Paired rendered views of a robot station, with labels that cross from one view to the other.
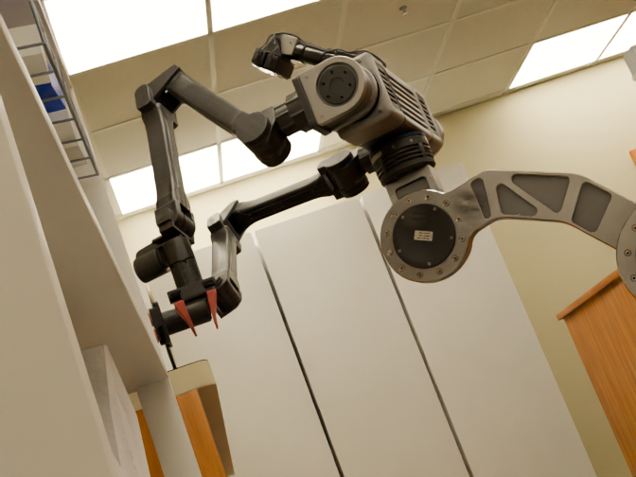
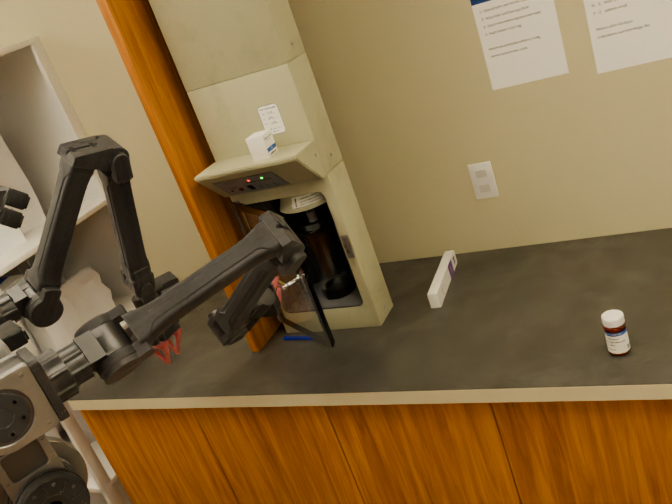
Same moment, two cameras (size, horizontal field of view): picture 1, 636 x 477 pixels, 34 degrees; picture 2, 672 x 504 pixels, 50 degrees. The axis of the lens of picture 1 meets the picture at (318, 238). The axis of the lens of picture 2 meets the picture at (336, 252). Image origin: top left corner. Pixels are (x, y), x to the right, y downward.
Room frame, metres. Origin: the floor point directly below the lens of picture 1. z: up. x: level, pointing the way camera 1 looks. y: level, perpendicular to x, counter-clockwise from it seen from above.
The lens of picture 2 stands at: (3.62, -0.75, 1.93)
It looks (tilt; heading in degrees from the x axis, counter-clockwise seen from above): 22 degrees down; 130
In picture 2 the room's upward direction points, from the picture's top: 20 degrees counter-clockwise
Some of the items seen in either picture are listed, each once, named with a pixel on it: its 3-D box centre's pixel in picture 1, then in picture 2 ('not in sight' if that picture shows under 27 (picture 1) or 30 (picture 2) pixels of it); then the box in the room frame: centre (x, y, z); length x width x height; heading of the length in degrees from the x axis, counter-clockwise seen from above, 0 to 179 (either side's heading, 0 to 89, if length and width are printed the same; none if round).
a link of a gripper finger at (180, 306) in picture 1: (195, 312); (168, 342); (2.08, 0.29, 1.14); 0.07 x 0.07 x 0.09; 9
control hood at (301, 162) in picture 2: not in sight; (259, 176); (2.33, 0.59, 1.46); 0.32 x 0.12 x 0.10; 9
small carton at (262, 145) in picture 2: not in sight; (261, 145); (2.37, 0.60, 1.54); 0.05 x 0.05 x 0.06; 10
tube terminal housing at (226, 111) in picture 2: not in sight; (305, 194); (2.30, 0.77, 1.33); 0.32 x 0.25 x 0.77; 9
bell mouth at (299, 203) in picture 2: not in sight; (305, 191); (2.33, 0.75, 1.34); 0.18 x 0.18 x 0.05
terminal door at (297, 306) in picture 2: not in sight; (282, 273); (2.31, 0.55, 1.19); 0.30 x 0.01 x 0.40; 156
